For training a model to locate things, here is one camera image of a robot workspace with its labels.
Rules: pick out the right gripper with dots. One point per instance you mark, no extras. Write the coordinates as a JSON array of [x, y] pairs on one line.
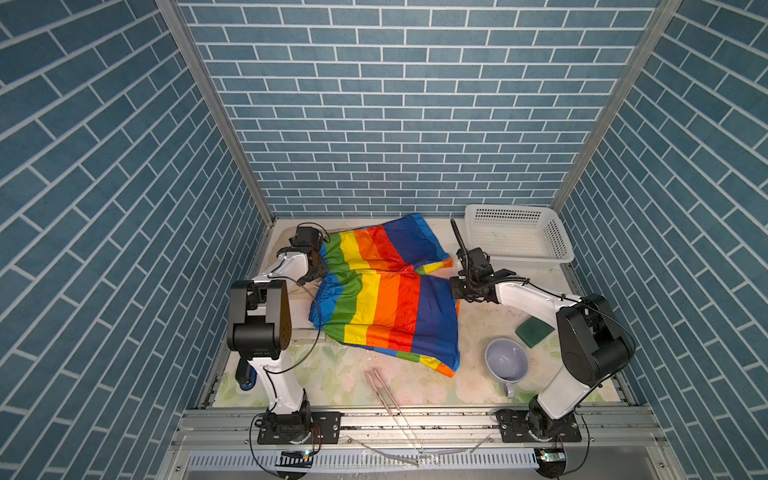
[[454, 291]]

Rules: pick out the lavender mug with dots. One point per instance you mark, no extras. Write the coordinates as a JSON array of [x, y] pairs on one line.
[[507, 363]]

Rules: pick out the blue stapler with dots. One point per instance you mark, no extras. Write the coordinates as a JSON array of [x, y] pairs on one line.
[[245, 375]]

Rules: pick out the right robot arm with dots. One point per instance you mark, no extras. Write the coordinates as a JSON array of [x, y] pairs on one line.
[[593, 344]]

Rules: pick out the rainbow coloured shorts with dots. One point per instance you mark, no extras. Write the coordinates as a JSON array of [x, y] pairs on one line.
[[381, 293]]

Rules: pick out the aluminium front rail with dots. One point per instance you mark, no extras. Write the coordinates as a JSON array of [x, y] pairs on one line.
[[427, 428]]

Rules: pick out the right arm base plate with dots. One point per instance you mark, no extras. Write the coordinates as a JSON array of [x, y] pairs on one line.
[[525, 426]]

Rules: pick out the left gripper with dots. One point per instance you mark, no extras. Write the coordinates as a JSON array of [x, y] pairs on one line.
[[321, 267]]

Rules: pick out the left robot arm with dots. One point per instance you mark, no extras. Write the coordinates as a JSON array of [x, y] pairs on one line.
[[260, 327]]

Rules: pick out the white cable duct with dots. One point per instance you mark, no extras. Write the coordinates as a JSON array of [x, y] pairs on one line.
[[363, 461]]

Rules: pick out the white plastic basket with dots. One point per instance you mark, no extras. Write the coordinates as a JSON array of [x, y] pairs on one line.
[[520, 234]]

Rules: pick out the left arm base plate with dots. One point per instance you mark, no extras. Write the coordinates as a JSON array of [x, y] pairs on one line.
[[298, 428]]

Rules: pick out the pink chopstick pair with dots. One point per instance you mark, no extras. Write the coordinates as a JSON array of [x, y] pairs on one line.
[[393, 409]]

